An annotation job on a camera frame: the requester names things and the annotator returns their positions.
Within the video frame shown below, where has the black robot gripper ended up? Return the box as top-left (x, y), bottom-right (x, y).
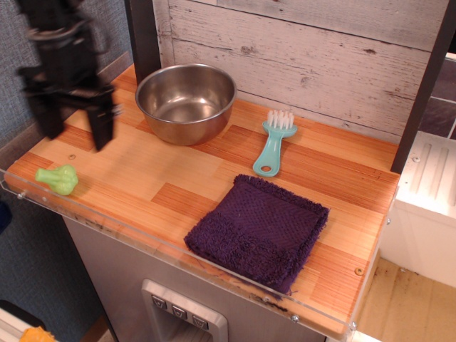
top-left (18, 31), bottom-right (121, 151)

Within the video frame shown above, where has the green toy broccoli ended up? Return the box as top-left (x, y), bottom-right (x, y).
top-left (35, 165), bottom-right (78, 196)

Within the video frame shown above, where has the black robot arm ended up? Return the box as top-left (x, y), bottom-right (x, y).
top-left (17, 1), bottom-right (119, 150)

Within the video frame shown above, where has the stainless steel pot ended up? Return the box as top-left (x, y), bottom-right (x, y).
top-left (135, 63), bottom-right (237, 146)

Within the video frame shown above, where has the silver dispenser button panel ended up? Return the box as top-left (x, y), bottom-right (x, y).
top-left (141, 279), bottom-right (229, 341)

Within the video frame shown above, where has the grey toy fridge cabinet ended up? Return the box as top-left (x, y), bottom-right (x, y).
top-left (65, 219), bottom-right (325, 341)

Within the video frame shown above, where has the teal dish brush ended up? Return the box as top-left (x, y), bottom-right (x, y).
top-left (253, 110), bottom-right (297, 177)

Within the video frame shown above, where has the purple folded towel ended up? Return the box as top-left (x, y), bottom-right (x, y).
top-left (184, 175), bottom-right (330, 294)

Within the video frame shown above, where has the orange object bottom left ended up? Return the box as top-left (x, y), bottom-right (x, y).
top-left (19, 327), bottom-right (56, 342)

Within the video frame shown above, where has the clear acrylic edge guard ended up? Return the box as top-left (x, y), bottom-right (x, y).
top-left (4, 165), bottom-right (399, 341)

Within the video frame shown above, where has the white toy sink unit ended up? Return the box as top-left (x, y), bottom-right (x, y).
top-left (380, 132), bottom-right (455, 286)

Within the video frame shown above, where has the dark right shelf post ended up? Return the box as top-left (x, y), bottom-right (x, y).
top-left (390, 0), bottom-right (455, 174)

